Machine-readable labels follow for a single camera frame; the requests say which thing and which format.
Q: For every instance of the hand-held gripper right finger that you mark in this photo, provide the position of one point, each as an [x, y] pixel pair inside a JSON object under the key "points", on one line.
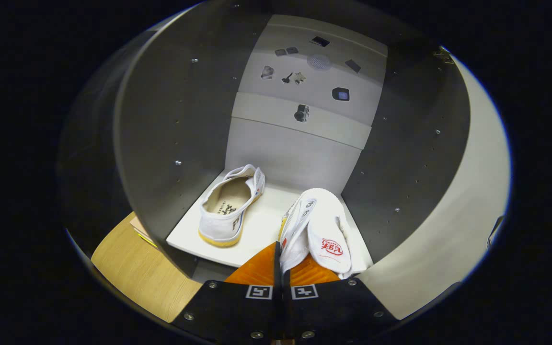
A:
{"points": [[333, 306]]}

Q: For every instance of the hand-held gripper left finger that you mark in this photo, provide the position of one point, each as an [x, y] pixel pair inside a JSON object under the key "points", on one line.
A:
{"points": [[228, 306]]}

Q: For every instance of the white canvas shoe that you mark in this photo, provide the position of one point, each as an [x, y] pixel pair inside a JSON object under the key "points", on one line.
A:
{"points": [[324, 220], [223, 225]]}

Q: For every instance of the dark grey shoe cabinet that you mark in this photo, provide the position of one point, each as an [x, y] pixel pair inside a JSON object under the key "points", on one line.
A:
{"points": [[170, 120]]}

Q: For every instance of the stack of books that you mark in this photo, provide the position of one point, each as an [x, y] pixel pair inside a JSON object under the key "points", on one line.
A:
{"points": [[138, 225]]}

